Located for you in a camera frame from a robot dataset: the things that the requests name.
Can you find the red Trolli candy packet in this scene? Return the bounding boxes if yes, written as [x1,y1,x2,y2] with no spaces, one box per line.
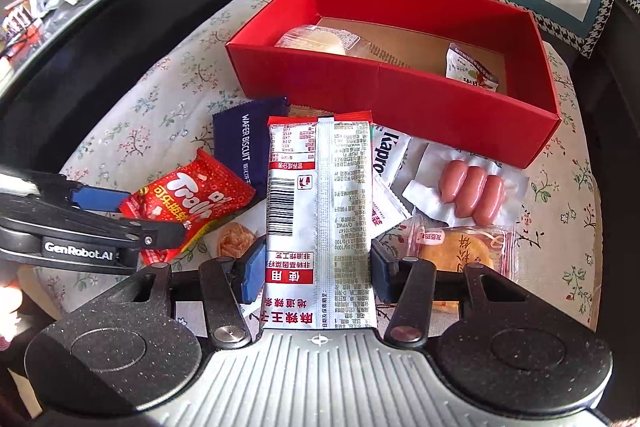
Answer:
[119,148,256,265]

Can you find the white Kaprons wafer packet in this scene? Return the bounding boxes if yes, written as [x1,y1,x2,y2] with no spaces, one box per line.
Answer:
[371,124,428,237]

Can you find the tan biscuit packet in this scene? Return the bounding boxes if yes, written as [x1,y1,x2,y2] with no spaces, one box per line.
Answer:
[208,222,262,259]

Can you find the red cardboard box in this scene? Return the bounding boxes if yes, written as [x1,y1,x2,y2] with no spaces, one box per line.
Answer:
[227,0,561,168]

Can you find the white bun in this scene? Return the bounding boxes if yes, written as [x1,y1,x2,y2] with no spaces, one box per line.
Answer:
[276,25,361,55]

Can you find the mooncake pastry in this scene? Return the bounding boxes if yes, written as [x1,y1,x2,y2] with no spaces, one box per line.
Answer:
[407,213,518,281]

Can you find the vacuum packed mini sausages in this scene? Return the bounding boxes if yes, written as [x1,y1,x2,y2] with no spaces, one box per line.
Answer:
[402,143,529,228]

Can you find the black glass coffee table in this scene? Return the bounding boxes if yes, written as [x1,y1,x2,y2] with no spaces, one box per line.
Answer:
[1,0,231,172]

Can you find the red white long snack packet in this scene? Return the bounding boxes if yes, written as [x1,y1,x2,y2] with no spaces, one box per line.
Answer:
[260,112,376,329]

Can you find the blue wafer biscuit packet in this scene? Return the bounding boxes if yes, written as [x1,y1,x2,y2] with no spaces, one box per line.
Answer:
[212,96,290,200]

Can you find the white duck neck snack packet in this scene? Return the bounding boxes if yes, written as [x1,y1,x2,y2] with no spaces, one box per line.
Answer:
[446,43,499,92]

